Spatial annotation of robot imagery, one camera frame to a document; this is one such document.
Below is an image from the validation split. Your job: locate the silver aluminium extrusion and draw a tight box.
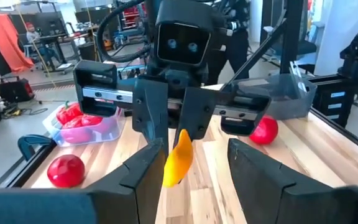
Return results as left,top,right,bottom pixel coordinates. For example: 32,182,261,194
288,60,308,94

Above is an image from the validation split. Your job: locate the black cabinet with labels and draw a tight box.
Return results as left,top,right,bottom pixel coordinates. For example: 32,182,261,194
308,73,358,129

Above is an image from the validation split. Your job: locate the yellow rope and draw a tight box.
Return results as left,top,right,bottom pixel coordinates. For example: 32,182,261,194
16,4,58,88
85,0,101,62

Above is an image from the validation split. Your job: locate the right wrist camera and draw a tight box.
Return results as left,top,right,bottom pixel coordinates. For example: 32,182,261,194
154,0,214,68

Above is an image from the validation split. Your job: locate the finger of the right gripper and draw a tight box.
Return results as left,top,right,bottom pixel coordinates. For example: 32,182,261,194
132,77,170,156
173,86,216,149

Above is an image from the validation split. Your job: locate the black red equipment case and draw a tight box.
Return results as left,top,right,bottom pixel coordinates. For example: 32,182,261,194
0,77,36,103

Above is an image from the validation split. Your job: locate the black desk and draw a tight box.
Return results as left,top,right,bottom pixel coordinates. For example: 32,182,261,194
37,32,76,75

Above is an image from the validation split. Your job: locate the yellow banana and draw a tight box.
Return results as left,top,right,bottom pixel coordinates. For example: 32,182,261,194
162,128,195,189

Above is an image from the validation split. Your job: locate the orange curtain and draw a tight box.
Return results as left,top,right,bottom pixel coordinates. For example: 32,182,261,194
0,12,34,73

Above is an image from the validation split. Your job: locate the floor cable bundle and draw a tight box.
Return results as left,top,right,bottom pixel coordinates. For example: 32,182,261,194
1,98,48,119

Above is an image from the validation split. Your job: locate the bar clamp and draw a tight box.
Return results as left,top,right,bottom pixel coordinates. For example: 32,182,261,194
17,134,55,162

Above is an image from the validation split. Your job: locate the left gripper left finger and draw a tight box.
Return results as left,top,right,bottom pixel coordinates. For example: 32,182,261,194
0,138,168,224

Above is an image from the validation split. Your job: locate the person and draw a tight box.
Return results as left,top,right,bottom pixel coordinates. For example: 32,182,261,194
23,21,62,63
211,0,252,85

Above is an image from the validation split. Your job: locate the black right camera cable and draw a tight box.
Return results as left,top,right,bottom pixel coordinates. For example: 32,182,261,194
96,0,155,63

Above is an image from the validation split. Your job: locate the gray plastic bin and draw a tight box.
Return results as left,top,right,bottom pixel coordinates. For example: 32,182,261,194
227,73,318,121

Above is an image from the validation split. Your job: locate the large red apple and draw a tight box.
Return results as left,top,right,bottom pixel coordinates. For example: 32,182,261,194
249,114,279,146

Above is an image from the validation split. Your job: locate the white curtain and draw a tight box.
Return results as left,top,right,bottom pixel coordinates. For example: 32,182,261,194
313,0,358,77

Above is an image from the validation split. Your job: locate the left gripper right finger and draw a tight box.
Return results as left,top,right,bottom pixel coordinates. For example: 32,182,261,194
227,138,358,224

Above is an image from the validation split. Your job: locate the red tool cabinet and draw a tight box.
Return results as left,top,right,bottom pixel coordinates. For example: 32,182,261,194
121,5,146,29

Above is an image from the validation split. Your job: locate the clear plastic bin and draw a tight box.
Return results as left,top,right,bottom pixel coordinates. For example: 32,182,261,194
42,102,127,147

